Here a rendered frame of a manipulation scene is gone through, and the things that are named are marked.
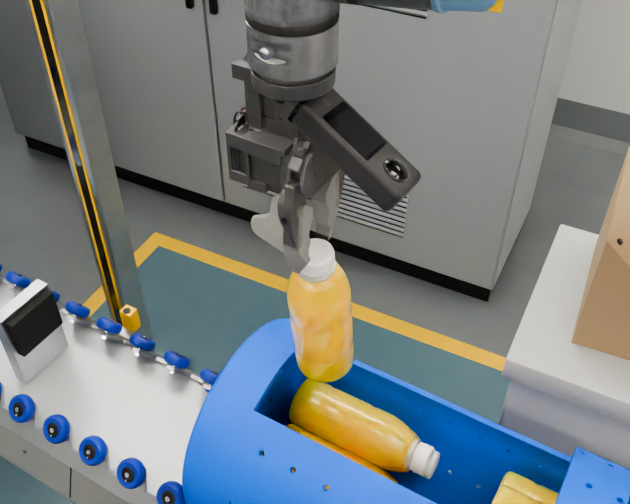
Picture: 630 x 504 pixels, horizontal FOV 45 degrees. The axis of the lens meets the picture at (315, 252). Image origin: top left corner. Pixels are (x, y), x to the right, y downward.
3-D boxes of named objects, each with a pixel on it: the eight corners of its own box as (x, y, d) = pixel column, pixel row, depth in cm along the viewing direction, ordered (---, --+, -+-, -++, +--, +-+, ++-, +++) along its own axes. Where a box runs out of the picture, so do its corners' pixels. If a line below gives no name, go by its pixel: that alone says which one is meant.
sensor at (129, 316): (130, 320, 142) (125, 302, 139) (142, 326, 141) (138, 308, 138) (102, 347, 137) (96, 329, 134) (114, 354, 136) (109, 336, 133)
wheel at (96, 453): (89, 429, 115) (80, 432, 113) (112, 442, 114) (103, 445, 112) (81, 455, 116) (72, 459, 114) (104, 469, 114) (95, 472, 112)
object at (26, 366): (59, 340, 134) (37, 278, 124) (75, 349, 133) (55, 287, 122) (16, 379, 128) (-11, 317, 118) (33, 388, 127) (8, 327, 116)
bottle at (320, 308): (349, 391, 87) (343, 290, 73) (290, 383, 88) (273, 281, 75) (359, 341, 92) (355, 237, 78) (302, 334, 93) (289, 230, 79)
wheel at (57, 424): (53, 408, 118) (44, 411, 116) (75, 420, 116) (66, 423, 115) (46, 434, 119) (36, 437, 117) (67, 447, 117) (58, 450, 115)
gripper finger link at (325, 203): (295, 213, 81) (285, 150, 74) (343, 231, 79) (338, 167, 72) (280, 232, 80) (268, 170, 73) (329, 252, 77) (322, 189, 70)
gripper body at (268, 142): (272, 146, 75) (267, 33, 67) (348, 172, 72) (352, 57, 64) (228, 186, 70) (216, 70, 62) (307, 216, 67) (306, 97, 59)
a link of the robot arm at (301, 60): (356, 8, 61) (304, 50, 56) (354, 60, 64) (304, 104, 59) (277, -11, 64) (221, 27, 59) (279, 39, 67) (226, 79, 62)
